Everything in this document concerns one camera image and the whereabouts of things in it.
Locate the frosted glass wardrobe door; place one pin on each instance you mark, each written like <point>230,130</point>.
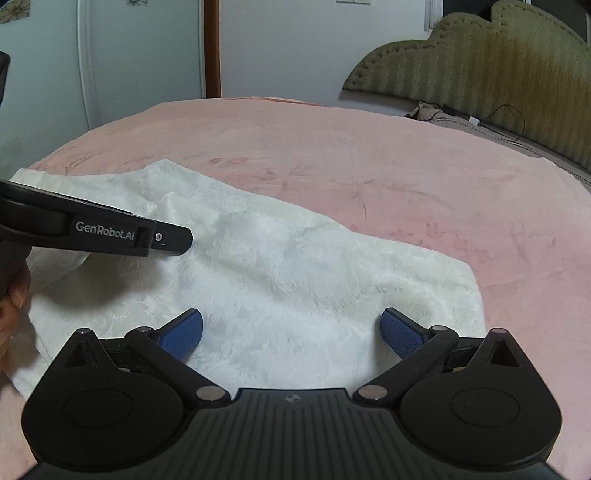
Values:
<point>37,92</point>
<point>143,55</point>

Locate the white pants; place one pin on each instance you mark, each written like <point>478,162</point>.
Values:
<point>277,277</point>

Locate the olive upholstered headboard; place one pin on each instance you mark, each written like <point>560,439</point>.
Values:
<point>485,64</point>

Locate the brown wooden door frame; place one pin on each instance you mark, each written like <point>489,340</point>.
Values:
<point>212,46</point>

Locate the person's left hand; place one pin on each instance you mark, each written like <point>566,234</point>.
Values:
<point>14,314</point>

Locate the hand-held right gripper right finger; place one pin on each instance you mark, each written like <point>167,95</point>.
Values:
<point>400,334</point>

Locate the pink floral blanket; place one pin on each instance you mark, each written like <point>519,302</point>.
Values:
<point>392,175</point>

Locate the dark window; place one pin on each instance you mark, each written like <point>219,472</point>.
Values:
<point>466,7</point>

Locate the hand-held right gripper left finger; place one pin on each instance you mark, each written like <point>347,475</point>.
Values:
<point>182,337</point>

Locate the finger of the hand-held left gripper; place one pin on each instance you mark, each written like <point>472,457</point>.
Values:
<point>173,237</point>

